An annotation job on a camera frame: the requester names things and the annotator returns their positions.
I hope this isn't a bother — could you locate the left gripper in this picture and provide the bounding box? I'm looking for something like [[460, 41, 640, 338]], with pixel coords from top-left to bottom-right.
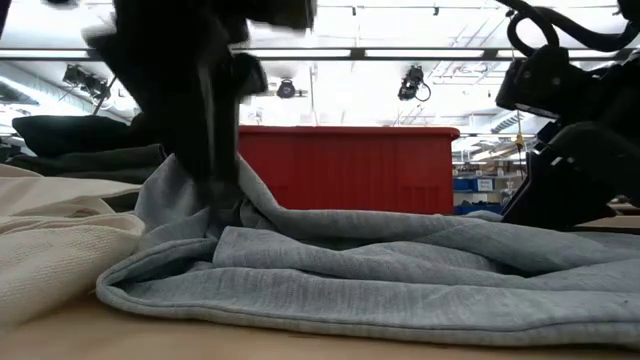
[[82, 0, 269, 221]]

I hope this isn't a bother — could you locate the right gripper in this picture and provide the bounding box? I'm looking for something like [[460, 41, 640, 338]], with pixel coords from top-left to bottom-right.
[[501, 74, 640, 231]]

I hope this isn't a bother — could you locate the dark grey garment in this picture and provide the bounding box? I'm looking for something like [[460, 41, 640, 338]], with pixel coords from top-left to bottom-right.
[[4, 143, 169, 185]]

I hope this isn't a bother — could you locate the red plastic laundry bin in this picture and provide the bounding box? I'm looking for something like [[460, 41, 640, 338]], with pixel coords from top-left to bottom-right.
[[237, 124, 461, 216]]

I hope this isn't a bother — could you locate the black garment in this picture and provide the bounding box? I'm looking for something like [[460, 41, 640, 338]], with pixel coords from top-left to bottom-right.
[[12, 113, 169, 159]]

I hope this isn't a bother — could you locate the light grey small cloth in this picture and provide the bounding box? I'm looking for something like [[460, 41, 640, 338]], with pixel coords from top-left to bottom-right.
[[95, 152, 640, 350]]

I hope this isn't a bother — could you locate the blue bin with white label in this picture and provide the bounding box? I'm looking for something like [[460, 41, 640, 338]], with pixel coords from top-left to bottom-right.
[[453, 177, 496, 194]]

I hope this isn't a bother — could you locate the light wooden desk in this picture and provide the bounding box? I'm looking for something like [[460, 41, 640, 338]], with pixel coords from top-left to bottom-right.
[[574, 202, 640, 235]]

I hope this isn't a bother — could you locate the blue storage box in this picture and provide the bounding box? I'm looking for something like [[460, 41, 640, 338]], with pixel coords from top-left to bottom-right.
[[453, 202, 505, 217]]

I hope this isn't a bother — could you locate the cream canvas tote bag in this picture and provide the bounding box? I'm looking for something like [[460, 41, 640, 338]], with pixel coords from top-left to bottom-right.
[[0, 163, 146, 326]]

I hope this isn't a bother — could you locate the round black ceiling camera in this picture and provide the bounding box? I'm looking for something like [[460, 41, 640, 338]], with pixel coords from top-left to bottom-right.
[[275, 77, 298, 101]]

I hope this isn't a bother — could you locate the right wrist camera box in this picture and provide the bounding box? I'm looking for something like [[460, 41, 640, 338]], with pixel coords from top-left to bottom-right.
[[494, 44, 609, 121]]

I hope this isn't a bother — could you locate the long black cable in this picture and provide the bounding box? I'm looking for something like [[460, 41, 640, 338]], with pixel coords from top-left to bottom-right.
[[92, 74, 119, 116]]

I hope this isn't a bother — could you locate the black ceiling camera rig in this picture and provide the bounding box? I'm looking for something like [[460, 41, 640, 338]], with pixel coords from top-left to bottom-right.
[[61, 63, 113, 101]]

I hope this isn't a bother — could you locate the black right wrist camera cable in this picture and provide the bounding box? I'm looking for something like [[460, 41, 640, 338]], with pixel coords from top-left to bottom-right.
[[504, 0, 640, 57]]

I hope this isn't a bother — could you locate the black hanging camera with cable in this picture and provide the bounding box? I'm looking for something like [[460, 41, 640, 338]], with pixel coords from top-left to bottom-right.
[[397, 63, 432, 103]]

